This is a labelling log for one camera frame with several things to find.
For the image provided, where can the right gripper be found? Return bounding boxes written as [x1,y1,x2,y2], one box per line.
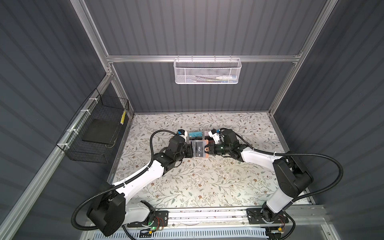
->
[201,142,231,155]

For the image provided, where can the pink leather card wallet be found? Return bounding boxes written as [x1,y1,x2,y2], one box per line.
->
[190,138,210,159]

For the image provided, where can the clear acrylic card holder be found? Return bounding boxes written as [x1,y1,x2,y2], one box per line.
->
[188,131,214,141]

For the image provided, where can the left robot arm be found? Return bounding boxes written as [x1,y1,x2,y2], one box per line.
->
[87,131,193,237]

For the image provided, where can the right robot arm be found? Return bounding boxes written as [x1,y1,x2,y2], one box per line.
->
[206,129,314,223]

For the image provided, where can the teal VIP card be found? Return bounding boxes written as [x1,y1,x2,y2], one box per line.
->
[189,132,203,140]

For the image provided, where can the pens in white basket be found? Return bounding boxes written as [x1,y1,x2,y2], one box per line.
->
[195,75,238,83]

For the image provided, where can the yellow marker pen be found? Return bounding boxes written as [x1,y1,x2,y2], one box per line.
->
[120,110,126,125]

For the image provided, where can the black pad in basket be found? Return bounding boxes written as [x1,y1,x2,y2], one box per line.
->
[82,119,120,145]

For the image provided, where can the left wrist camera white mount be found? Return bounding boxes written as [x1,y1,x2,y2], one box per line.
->
[177,129,188,142]

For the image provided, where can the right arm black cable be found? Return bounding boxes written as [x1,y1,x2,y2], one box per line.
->
[220,127,344,202]

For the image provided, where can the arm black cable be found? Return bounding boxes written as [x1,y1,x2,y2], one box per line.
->
[220,127,344,202]
[70,129,178,231]

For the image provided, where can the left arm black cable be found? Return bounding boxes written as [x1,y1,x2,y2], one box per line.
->
[70,129,178,231]

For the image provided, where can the white wire mesh basket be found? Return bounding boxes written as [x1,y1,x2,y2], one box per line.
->
[173,58,242,85]

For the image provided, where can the black wire basket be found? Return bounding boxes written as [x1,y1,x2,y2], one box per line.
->
[57,91,130,164]

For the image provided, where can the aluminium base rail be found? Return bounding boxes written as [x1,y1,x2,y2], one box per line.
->
[86,206,326,232]

